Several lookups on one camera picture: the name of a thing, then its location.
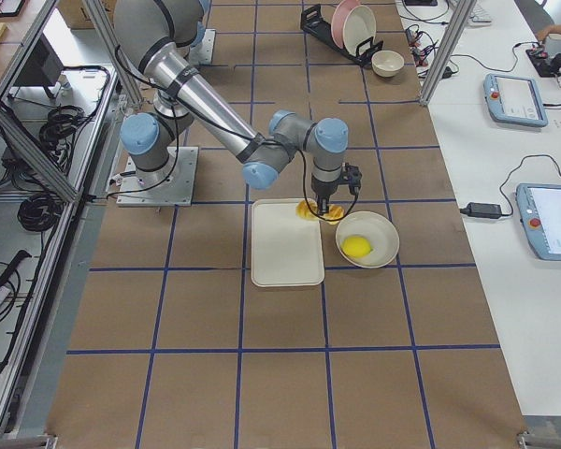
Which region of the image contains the orange striped bread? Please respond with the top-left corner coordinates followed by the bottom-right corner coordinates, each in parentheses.
top-left (295, 198), bottom-right (345, 225)

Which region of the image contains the cream plate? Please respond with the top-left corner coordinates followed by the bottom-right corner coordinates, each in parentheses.
top-left (342, 5), bottom-right (377, 56)

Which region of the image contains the near teach pendant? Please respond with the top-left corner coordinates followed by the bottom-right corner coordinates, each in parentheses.
top-left (515, 183), bottom-right (561, 261)

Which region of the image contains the aluminium frame post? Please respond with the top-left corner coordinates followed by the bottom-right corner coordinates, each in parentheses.
top-left (419, 0), bottom-right (476, 106)

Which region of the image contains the pink plate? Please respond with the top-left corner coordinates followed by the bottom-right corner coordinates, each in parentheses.
top-left (331, 0), bottom-right (361, 49)

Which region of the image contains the white serving tray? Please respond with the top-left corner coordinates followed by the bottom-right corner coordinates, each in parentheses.
top-left (251, 198), bottom-right (324, 287)

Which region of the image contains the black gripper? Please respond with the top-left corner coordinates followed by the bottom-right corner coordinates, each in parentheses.
top-left (311, 163), bottom-right (362, 215)

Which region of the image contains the yellow lemon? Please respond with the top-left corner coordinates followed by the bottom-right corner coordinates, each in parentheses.
top-left (340, 235), bottom-right (373, 258)

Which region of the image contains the cream bowl with lemon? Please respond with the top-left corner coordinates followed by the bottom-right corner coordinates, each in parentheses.
top-left (335, 211), bottom-right (400, 268)

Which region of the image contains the black power adapter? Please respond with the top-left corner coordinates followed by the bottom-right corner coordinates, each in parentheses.
top-left (459, 202), bottom-right (503, 220)

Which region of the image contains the teach pendant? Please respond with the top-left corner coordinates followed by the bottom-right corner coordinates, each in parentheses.
top-left (515, 183), bottom-right (561, 261)
top-left (483, 73), bottom-right (548, 128)

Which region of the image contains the black dish rack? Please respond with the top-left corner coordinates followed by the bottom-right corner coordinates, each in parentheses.
top-left (300, 1), bottom-right (383, 66)

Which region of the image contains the small cream bowl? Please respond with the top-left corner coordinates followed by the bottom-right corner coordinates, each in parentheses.
top-left (371, 50), bottom-right (405, 78)

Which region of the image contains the far teach pendant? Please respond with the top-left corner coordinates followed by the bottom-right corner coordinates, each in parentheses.
top-left (483, 73), bottom-right (548, 128)

